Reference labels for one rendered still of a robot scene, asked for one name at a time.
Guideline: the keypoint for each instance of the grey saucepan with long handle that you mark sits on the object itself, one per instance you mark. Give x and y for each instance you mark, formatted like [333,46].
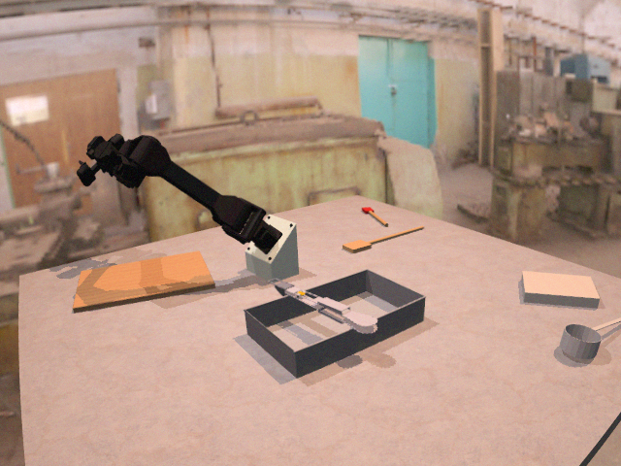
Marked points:
[581,341]

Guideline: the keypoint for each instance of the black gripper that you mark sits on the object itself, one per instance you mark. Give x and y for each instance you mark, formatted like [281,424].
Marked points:
[87,174]

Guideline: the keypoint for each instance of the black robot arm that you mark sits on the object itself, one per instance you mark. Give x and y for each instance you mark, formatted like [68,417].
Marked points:
[145,156]

